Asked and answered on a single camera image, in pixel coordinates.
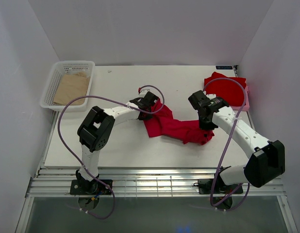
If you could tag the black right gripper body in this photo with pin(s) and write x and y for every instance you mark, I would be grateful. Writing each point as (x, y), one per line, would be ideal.
(205, 124)

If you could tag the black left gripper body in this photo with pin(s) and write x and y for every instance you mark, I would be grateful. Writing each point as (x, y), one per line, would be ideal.
(147, 117)

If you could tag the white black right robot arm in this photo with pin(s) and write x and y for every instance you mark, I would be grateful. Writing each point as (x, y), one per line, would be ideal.
(266, 158)

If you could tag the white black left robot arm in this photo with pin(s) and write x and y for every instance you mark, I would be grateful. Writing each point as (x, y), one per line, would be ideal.
(96, 128)

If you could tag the folded pink t shirt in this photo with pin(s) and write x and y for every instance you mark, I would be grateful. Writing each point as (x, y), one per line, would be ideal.
(242, 105)

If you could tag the dark blue label sticker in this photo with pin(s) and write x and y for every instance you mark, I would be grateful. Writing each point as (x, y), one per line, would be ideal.
(224, 67)

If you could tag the beige t shirt in basket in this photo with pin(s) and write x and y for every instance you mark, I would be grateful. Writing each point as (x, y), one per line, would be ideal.
(70, 87)

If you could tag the white plastic basket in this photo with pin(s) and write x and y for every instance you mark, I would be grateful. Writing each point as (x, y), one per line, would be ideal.
(58, 70)

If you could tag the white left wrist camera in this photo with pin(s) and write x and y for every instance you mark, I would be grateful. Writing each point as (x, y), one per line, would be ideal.
(143, 92)

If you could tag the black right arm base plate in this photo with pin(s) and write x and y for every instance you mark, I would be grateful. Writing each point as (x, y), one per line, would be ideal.
(204, 186)

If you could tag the aluminium table edge rail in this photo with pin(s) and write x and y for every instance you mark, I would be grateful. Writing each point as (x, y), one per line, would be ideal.
(127, 183)

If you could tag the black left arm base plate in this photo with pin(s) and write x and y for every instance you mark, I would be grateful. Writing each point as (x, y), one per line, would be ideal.
(93, 188)

